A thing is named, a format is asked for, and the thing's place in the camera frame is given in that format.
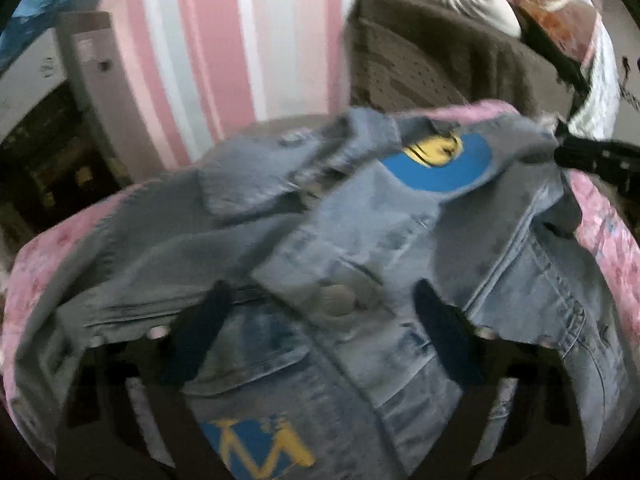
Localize dark grey fuzzy blanket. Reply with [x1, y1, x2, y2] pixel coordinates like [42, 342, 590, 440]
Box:
[344, 0, 573, 118]

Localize grey air cooler appliance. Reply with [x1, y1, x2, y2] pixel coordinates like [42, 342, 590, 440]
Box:
[1, 11, 165, 233]

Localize light blue cloth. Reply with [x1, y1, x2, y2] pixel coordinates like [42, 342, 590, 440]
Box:
[1, 0, 99, 70]

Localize pink floral bed quilt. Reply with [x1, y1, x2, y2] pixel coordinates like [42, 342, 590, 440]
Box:
[0, 98, 640, 470]

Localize white cloth bundle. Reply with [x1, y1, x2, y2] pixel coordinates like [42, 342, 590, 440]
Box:
[427, 0, 522, 39]

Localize colourful gift bag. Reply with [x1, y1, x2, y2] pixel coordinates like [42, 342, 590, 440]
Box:
[508, 0, 601, 70]

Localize blue denim jacket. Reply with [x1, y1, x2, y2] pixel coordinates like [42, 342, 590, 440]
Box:
[12, 106, 640, 480]

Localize grey bed headboard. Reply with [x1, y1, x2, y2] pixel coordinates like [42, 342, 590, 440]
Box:
[241, 114, 334, 136]

